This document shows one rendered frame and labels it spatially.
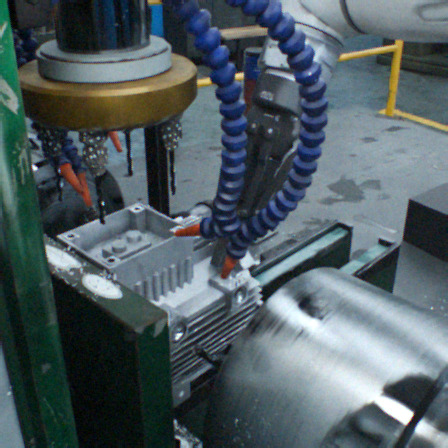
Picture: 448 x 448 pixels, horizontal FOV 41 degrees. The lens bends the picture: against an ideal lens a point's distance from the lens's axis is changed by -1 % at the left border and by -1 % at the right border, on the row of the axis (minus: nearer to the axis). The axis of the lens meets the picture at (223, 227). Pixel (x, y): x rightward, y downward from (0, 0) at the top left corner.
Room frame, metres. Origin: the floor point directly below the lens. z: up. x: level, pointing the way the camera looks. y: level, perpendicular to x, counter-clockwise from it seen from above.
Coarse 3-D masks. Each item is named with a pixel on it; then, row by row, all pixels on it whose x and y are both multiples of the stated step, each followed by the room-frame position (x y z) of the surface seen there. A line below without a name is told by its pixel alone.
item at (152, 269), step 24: (120, 216) 0.66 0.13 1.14; (144, 216) 0.66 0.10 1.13; (72, 240) 0.59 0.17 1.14; (96, 240) 0.63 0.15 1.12; (120, 240) 0.60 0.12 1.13; (144, 240) 0.62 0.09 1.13; (168, 240) 0.59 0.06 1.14; (192, 240) 0.61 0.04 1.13; (96, 264) 0.54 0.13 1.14; (120, 264) 0.54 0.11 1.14; (144, 264) 0.56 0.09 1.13; (168, 264) 0.58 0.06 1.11; (192, 264) 0.61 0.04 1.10; (144, 288) 0.56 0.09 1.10; (168, 288) 0.58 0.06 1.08
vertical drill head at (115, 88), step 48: (96, 0) 0.56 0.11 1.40; (144, 0) 0.59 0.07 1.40; (48, 48) 0.58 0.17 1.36; (96, 48) 0.56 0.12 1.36; (144, 48) 0.58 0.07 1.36; (48, 96) 0.52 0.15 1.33; (96, 96) 0.51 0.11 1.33; (144, 96) 0.52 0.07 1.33; (192, 96) 0.58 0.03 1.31; (48, 144) 0.58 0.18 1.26; (96, 144) 0.53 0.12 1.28; (96, 192) 0.54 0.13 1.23
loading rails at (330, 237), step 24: (312, 240) 0.98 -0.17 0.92; (336, 240) 0.99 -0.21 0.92; (384, 240) 0.97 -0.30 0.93; (264, 264) 0.88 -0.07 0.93; (288, 264) 0.90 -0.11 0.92; (312, 264) 0.93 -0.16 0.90; (336, 264) 0.99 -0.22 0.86; (360, 264) 0.90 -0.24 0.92; (384, 264) 0.92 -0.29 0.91; (264, 288) 0.84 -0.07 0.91; (384, 288) 0.93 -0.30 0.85; (192, 384) 0.59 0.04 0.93; (192, 408) 0.58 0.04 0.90
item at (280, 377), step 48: (288, 288) 0.46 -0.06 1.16; (336, 288) 0.46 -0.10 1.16; (240, 336) 0.42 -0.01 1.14; (288, 336) 0.41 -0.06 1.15; (336, 336) 0.40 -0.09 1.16; (384, 336) 0.39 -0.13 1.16; (432, 336) 0.39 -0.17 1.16; (240, 384) 0.39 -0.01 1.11; (288, 384) 0.37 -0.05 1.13; (336, 384) 0.36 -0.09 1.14; (384, 384) 0.35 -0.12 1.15; (432, 384) 0.34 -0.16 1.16; (240, 432) 0.37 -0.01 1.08; (288, 432) 0.35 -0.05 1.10; (336, 432) 0.33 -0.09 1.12; (384, 432) 0.32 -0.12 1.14; (432, 432) 0.32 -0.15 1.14
